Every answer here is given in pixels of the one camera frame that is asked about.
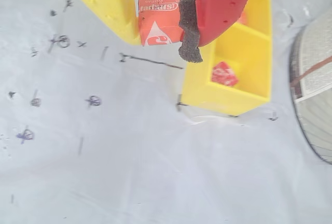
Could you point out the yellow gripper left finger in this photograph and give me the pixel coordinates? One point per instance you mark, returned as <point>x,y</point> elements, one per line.
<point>103,1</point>

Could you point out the white plastic table cover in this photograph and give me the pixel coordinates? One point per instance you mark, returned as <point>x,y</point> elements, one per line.
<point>103,143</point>

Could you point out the red cherry candy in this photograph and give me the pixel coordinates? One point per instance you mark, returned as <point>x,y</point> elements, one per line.
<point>224,73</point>

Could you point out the round grey mesh object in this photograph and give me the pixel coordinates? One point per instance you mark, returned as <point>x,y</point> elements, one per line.
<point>313,66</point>

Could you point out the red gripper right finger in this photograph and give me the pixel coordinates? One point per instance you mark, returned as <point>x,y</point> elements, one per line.
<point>223,6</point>

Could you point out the yellow three-compartment box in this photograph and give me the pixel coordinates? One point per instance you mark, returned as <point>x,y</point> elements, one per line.
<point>249,58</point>

